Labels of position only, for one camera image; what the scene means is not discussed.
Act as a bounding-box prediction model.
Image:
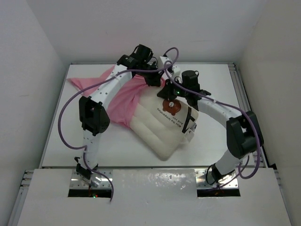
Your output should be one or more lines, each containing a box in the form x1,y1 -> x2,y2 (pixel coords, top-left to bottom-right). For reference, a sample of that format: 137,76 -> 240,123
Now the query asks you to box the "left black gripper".
139,62 -> 165,88

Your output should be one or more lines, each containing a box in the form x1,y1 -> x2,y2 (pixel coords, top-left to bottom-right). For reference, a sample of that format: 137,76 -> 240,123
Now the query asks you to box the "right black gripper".
158,76 -> 189,101

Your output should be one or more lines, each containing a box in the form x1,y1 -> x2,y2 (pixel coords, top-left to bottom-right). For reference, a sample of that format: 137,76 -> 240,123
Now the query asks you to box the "cream pillow with bear print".
129,88 -> 198,161

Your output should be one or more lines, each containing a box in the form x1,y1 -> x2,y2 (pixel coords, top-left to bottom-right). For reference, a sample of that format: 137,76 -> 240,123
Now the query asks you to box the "pink pillowcase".
66,65 -> 165,129

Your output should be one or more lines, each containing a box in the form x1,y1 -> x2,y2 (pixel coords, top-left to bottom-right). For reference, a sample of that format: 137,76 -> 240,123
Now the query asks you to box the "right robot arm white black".
157,70 -> 264,187

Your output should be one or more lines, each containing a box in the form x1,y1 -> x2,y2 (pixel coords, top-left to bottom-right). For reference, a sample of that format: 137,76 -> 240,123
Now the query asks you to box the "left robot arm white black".
76,44 -> 162,181

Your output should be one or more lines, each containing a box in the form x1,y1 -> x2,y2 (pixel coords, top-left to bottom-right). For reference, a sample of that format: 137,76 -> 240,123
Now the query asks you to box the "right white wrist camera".
168,65 -> 181,79

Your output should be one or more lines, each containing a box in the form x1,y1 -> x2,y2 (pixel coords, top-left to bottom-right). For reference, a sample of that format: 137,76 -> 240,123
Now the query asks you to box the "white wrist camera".
157,56 -> 173,71
168,65 -> 181,79

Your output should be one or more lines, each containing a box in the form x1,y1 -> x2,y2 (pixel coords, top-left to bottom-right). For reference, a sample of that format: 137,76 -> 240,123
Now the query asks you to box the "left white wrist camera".
157,56 -> 173,71

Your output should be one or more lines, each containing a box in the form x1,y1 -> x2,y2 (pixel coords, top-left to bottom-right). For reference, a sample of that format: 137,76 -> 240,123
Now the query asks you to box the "aluminium table frame rail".
228,63 -> 277,170

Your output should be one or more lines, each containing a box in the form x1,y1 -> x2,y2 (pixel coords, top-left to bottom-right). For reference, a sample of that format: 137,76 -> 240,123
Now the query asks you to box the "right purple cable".
164,61 -> 262,180

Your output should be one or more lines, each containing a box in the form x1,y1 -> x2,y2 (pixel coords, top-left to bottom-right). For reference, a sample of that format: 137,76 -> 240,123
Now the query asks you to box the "purple cable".
57,47 -> 181,203
164,61 -> 262,180

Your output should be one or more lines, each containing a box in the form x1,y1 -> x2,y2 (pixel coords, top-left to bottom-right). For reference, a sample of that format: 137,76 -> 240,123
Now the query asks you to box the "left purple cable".
57,47 -> 181,203

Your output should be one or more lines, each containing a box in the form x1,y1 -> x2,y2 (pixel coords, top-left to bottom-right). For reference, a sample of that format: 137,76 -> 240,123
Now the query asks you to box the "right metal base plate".
195,169 -> 240,189

